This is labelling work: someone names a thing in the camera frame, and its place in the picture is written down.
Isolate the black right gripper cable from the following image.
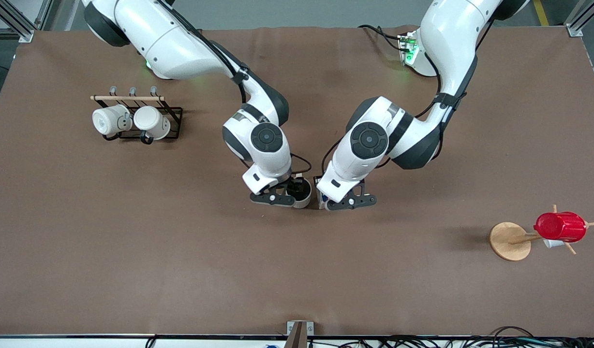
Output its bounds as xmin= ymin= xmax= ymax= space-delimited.
xmin=290 ymin=153 xmax=313 ymax=175

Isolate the white mug with round logo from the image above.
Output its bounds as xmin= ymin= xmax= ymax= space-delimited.
xmin=92 ymin=104 xmax=133 ymax=137

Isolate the plain white mug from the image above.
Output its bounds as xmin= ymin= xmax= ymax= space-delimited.
xmin=134 ymin=106 xmax=172 ymax=141

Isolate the black wire mug rack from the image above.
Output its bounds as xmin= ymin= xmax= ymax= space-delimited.
xmin=90 ymin=86 xmax=183 ymax=145

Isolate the black left arm base cable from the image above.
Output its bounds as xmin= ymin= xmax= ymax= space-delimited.
xmin=358 ymin=24 xmax=405 ymax=52

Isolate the cream mug with grey inside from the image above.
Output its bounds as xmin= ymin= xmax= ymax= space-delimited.
xmin=285 ymin=177 xmax=313 ymax=209

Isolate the wooden mug tree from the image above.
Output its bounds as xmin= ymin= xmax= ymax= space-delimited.
xmin=489 ymin=204 xmax=594 ymax=262

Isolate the brown table cover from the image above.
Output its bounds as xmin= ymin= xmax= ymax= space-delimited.
xmin=0 ymin=26 xmax=594 ymax=337

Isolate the red plastic cup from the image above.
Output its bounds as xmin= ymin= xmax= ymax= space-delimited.
xmin=534 ymin=212 xmax=589 ymax=244

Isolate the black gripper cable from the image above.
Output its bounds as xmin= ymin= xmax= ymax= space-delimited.
xmin=320 ymin=137 xmax=346 ymax=179
xmin=290 ymin=153 xmax=313 ymax=175

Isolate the aluminium frame profile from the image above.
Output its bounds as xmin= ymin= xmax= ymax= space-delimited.
xmin=564 ymin=0 xmax=594 ymax=38
xmin=0 ymin=0 xmax=36 ymax=43

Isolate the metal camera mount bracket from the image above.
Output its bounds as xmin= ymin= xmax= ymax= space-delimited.
xmin=283 ymin=320 xmax=315 ymax=348

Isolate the black cable bundle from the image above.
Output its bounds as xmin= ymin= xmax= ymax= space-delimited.
xmin=307 ymin=326 xmax=594 ymax=348

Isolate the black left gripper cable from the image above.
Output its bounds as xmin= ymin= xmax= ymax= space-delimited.
xmin=320 ymin=137 xmax=346 ymax=179

